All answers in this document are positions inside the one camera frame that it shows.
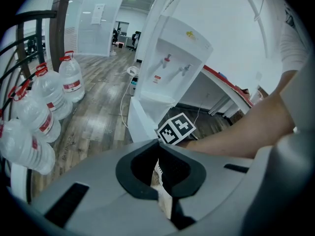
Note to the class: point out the frosted glass partition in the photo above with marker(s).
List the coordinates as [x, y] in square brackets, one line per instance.
[98, 33]

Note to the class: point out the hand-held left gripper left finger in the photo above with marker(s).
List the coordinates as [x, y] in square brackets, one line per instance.
[133, 171]

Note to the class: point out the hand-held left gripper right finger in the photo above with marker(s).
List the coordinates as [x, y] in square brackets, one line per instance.
[182, 176]

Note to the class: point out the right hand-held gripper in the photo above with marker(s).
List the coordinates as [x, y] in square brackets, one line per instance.
[176, 130]

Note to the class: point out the white paper notice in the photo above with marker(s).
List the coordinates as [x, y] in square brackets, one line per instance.
[98, 13]

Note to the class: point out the white wall conduit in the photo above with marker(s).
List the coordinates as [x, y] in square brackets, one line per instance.
[258, 11]

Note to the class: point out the white water dispenser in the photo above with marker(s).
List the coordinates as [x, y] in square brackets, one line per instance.
[177, 65]

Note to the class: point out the person's left white shoe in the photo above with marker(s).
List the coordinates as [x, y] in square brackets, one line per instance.
[160, 188]

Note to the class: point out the person's white t-shirt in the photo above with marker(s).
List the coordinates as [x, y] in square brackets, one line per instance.
[294, 45]

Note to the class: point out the person's right forearm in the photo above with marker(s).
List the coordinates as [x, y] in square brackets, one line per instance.
[248, 129]

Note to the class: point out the black metal railing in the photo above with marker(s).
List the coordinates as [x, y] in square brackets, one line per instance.
[14, 58]

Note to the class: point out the white table with red edge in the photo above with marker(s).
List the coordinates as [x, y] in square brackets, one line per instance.
[214, 97]

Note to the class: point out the dark wooden railing post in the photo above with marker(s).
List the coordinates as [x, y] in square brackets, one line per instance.
[59, 31]

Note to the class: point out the clear water jug red cap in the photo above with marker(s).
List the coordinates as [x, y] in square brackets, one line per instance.
[37, 117]
[72, 80]
[53, 92]
[22, 144]

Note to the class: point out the clear plastic cup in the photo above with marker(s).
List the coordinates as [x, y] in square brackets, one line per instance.
[259, 95]

